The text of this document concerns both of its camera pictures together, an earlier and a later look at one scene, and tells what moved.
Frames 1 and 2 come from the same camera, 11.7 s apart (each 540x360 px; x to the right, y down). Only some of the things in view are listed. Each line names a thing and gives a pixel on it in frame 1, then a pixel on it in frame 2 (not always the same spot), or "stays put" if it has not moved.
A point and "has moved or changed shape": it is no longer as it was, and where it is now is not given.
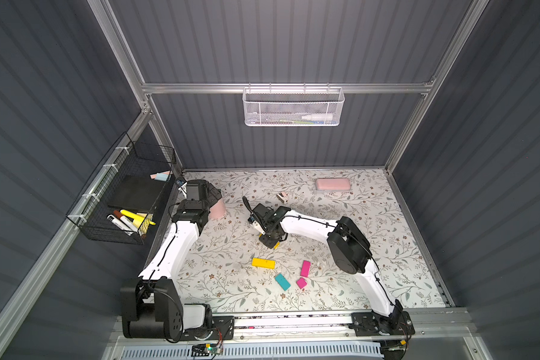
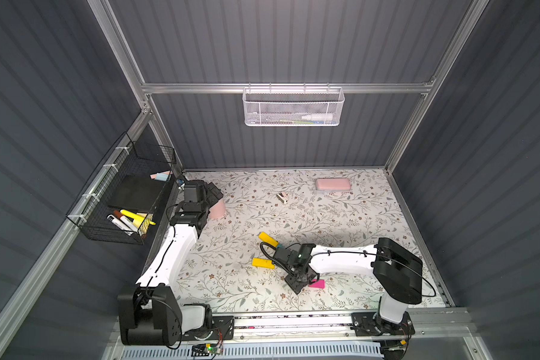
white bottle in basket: (318, 117) stays put
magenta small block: (301, 283) has moved or changed shape
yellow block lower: (270, 264) stays put
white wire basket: (292, 106) stays put
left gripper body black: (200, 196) stays put
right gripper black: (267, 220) → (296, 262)
